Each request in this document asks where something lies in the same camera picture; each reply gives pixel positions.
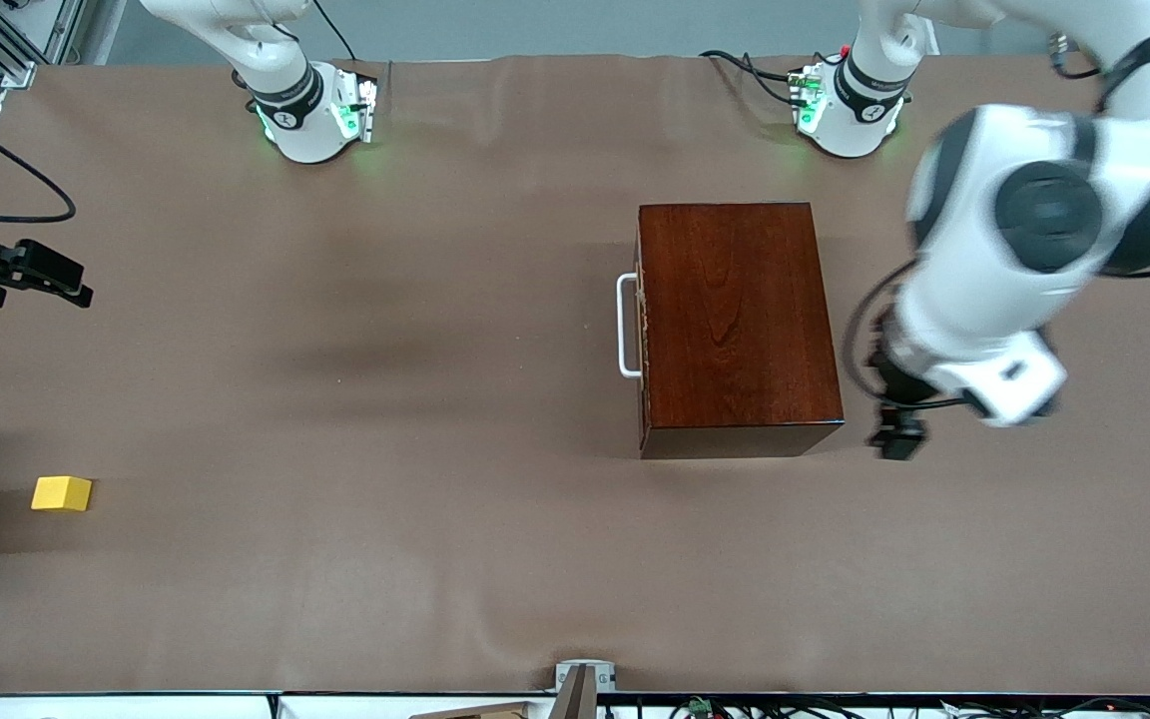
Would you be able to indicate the yellow block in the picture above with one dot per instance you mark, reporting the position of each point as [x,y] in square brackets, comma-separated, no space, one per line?
[61,494]

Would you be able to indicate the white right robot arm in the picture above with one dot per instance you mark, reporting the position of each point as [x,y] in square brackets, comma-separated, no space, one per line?
[295,120]

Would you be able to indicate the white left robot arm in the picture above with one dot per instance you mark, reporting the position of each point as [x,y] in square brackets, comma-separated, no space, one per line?
[1044,210]

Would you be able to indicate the brown table cover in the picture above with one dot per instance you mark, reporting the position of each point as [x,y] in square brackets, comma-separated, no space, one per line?
[335,599]

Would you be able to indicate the light wooden board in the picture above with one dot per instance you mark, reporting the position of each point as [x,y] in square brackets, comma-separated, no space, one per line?
[485,711]

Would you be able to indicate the aluminium frame profile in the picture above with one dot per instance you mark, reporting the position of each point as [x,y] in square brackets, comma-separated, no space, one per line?
[36,30]

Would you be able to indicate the dark brown wooden cabinet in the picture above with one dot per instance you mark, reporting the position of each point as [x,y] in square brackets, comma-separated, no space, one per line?
[735,320]

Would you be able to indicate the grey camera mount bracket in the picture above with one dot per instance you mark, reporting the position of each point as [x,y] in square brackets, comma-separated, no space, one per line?
[585,674]

